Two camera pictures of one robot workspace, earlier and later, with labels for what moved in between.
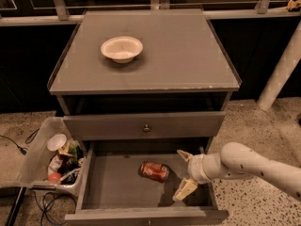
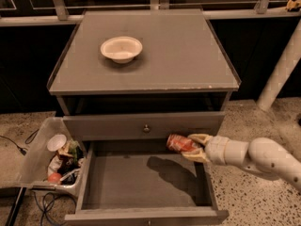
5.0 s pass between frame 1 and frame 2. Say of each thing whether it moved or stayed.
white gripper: moved
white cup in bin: stayed
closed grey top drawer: stayed
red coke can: moved
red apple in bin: stayed
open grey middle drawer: stayed
